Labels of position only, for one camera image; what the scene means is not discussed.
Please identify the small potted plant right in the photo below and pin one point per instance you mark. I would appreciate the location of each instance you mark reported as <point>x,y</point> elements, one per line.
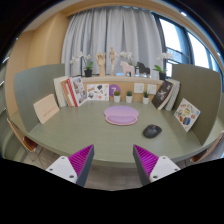
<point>145,97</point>

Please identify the white illustrated card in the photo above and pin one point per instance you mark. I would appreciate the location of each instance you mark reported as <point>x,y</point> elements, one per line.
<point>98,92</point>

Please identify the white square card left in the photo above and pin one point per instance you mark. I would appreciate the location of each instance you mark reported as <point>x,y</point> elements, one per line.
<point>138,87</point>

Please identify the white square card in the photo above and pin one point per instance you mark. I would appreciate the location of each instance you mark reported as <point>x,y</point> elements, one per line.
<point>151,89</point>
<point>138,87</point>

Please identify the dark brown book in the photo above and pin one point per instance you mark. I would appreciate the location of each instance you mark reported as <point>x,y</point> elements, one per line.
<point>163,94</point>

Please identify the green partition panel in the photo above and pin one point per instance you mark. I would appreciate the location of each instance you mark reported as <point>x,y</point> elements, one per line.
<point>32,85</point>
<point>201,87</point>

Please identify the small potted plant left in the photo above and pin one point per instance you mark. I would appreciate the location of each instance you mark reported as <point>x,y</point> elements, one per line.
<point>116,96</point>

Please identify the wooden mannequin figure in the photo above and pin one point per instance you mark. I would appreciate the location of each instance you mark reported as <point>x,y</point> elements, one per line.
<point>112,56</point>

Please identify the white square card right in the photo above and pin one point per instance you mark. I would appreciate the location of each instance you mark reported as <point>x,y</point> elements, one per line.
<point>151,89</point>

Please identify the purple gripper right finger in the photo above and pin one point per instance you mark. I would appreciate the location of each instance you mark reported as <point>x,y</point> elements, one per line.
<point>151,167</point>

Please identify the white orchid left pot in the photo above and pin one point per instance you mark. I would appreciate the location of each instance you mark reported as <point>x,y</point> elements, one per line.
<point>86,59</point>

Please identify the white orchid pot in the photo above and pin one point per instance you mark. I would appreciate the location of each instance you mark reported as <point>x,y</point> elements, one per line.
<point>86,59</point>
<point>159,69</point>

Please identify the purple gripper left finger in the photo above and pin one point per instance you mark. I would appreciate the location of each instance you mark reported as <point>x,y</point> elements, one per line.
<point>74,168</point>

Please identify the white orchid middle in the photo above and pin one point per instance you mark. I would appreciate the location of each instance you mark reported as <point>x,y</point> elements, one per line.
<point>128,56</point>

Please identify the purple mouse pad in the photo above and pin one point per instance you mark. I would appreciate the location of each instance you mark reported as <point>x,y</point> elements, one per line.
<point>121,115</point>

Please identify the small potted plant middle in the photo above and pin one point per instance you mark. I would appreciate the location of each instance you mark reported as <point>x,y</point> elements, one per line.
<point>129,96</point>

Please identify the black horse figure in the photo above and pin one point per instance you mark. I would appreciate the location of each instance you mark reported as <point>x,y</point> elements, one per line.
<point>142,68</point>

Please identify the wooden shelf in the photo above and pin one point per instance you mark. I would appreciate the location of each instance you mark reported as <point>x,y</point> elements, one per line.
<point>125,84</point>

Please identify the colourful picture book right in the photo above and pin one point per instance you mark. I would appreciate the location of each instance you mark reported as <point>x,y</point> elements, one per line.
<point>186,114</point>

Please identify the green right partition panel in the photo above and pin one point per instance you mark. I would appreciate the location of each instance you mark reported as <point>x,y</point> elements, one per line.
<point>201,87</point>

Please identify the beige card sign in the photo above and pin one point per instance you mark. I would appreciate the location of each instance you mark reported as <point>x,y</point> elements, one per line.
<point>46,108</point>

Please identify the black computer mouse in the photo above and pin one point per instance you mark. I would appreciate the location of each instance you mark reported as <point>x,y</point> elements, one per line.
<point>151,131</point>

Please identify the small potted plant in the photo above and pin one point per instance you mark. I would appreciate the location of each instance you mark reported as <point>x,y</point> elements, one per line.
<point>116,96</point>
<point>145,97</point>
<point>129,96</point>

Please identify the grey curtain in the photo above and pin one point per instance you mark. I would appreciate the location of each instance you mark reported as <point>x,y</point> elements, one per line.
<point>124,29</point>

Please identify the green left partition panel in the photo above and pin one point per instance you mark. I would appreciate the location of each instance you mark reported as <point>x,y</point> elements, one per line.
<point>32,85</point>

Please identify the wooden chair left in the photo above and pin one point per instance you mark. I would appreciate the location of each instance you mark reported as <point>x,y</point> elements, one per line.
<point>29,145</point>

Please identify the purple round sign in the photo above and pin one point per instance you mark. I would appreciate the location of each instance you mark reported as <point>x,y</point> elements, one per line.
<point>113,88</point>

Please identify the white book far left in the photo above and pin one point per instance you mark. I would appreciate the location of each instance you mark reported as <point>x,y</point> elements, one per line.
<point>59,91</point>

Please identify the red white photo book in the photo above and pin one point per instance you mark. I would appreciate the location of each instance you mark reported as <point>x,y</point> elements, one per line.
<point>77,90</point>

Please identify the pink horse figure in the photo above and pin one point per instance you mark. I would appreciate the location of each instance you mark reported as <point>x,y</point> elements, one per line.
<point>127,68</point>

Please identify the white book behind dark book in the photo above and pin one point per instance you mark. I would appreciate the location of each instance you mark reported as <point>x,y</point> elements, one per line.
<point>170,103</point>

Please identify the wooden hand model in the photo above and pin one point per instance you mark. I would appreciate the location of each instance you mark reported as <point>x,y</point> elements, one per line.
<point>100,58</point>

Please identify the wooden chair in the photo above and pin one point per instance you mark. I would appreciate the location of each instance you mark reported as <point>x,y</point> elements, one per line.
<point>29,145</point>
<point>215,151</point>

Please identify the wooden chair right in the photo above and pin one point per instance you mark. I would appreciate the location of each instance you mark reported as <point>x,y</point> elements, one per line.
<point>215,151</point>

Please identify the white orchid right pot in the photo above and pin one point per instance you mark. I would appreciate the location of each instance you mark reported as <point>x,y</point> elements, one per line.
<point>159,69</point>

